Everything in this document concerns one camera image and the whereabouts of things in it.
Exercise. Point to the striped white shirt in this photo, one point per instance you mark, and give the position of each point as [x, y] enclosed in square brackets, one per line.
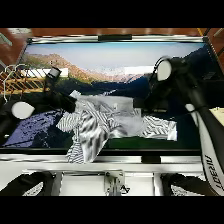
[100, 123]

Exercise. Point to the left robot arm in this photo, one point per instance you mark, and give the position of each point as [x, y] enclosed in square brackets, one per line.
[50, 89]

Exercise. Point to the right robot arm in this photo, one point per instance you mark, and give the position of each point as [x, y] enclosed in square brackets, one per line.
[209, 140]

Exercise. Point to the white clothes hanger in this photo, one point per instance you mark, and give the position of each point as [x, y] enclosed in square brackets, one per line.
[7, 75]

